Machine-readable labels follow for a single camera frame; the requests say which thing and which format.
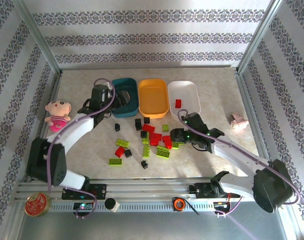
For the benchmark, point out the white plastic container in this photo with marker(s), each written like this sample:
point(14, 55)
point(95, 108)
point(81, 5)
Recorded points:
point(186, 92)

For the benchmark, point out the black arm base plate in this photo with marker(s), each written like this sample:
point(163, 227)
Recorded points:
point(99, 192)
point(199, 191)

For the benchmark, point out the small black lego brick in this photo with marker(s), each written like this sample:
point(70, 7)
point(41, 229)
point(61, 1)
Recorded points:
point(117, 127)
point(138, 124)
point(144, 164)
point(143, 134)
point(146, 120)
point(128, 153)

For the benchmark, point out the black knob on white block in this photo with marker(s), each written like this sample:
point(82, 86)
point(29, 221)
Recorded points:
point(111, 203)

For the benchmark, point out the aluminium frame post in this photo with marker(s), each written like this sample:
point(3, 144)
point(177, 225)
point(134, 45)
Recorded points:
point(40, 40)
point(258, 37)

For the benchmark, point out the grey metal panel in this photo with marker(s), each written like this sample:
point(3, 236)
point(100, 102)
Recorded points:
point(141, 227)

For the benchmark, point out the small lit electronics board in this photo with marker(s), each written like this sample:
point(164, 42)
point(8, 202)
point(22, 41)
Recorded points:
point(82, 206)

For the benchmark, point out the small lime green lego brick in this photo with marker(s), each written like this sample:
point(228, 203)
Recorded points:
point(176, 145)
point(166, 128)

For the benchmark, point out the round orange black device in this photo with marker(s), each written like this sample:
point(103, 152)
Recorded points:
point(179, 204)

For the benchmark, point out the dark teal plastic container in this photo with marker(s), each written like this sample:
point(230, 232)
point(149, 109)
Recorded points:
point(131, 110)

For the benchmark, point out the yellow plastic container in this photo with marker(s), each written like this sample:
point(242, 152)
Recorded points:
point(153, 97)

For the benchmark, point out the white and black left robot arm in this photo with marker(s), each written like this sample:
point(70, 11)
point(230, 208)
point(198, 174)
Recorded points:
point(76, 127)

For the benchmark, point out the red lego brick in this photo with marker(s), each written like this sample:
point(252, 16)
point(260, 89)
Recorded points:
point(120, 151)
point(155, 138)
point(178, 103)
point(167, 142)
point(148, 128)

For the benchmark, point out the wide aluminium mounting rail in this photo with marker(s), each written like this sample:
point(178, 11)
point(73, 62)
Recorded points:
point(146, 187)

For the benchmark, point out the pink plush doll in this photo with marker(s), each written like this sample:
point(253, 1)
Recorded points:
point(57, 115)

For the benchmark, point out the round red gold tin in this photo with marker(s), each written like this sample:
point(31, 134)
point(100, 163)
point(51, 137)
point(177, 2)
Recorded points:
point(37, 204)

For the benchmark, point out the small pink white toy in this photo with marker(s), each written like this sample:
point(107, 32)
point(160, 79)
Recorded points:
point(238, 121)

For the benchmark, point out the thin aluminium frame rail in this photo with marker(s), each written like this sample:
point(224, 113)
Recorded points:
point(146, 66)

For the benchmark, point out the small black electronics board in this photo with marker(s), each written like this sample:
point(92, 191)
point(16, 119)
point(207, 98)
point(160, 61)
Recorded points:
point(220, 205)

